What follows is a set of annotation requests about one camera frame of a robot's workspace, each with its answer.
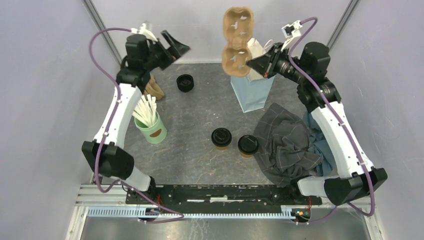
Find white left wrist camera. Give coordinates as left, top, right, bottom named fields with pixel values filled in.
left=130, top=20, right=158, bottom=42

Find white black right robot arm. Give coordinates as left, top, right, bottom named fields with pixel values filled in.
left=246, top=42, right=388, bottom=206

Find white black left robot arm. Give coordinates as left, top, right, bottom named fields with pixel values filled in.
left=81, top=30, right=191, bottom=204

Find dark grey checked cloth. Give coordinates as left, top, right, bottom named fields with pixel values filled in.
left=253, top=103, right=323, bottom=188

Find light blue paper bag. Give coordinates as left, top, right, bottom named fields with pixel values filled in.
left=230, top=37, right=276, bottom=114

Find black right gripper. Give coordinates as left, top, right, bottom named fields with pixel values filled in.
left=246, top=42, right=309, bottom=85

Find single brown pulp carrier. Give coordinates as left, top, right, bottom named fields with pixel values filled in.
left=221, top=6, right=254, bottom=77

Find stack of black lids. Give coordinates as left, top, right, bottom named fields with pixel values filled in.
left=176, top=74, right=195, bottom=93

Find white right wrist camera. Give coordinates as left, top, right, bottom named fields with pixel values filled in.
left=281, top=20, right=303, bottom=50

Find white stir sticks bundle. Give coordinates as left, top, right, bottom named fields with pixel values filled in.
left=132, top=94, right=159, bottom=128

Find white slotted cable duct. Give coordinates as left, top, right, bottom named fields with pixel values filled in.
left=87, top=206, right=295, bottom=220

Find green cup holder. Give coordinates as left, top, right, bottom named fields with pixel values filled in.
left=134, top=112, right=167, bottom=144

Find brown paper coffee cup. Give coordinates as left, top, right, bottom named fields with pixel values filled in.
left=239, top=151, right=255, bottom=159

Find teal blue cloth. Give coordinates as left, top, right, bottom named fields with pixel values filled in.
left=302, top=111, right=337, bottom=177

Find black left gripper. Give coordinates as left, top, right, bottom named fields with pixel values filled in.
left=143, top=30, right=190, bottom=72

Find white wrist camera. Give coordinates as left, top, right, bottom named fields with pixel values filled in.
left=130, top=20, right=158, bottom=42
left=281, top=20, right=303, bottom=50

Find brown pulp cup carriers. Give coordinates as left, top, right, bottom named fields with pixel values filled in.
left=143, top=74, right=165, bottom=101

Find black plastic cup lid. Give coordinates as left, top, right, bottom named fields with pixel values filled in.
left=237, top=134, right=259, bottom=153

